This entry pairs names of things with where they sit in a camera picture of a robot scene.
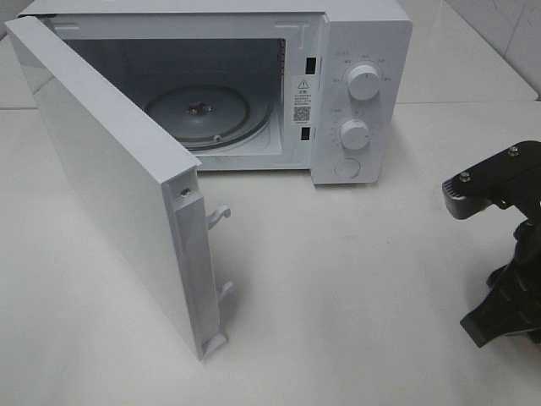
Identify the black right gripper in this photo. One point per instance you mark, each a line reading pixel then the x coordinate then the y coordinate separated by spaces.
pixel 512 306

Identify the round white door button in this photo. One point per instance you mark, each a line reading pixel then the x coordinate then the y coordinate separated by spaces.
pixel 347 168

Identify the white timer knob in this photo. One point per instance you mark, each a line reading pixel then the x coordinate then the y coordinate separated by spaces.
pixel 354 134

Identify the white microwave door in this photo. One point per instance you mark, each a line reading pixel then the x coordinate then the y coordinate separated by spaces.
pixel 137 182

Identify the upper white power knob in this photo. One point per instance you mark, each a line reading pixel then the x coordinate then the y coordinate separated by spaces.
pixel 363 81

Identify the white microwave oven body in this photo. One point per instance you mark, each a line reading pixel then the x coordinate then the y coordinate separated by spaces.
pixel 143 70

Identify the white warning label sticker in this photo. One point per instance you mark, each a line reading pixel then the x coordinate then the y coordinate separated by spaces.
pixel 302 99

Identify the glass microwave turntable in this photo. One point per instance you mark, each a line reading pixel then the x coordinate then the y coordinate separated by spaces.
pixel 200 115

